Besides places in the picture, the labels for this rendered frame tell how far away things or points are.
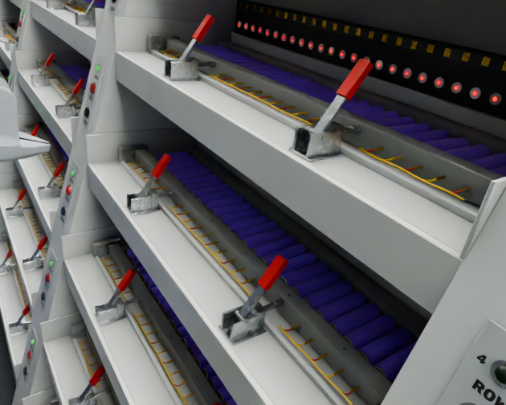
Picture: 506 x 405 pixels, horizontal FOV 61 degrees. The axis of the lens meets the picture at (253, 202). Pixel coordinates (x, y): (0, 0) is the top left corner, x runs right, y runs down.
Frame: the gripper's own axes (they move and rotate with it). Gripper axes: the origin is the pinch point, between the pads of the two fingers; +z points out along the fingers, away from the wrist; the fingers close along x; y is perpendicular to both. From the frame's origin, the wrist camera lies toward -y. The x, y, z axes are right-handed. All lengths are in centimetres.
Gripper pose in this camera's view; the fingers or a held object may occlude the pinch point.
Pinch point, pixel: (31, 151)
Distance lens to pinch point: 42.7
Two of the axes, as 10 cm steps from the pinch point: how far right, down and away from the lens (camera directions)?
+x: -5.6, -4.5, 7.0
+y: 3.7, -8.9, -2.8
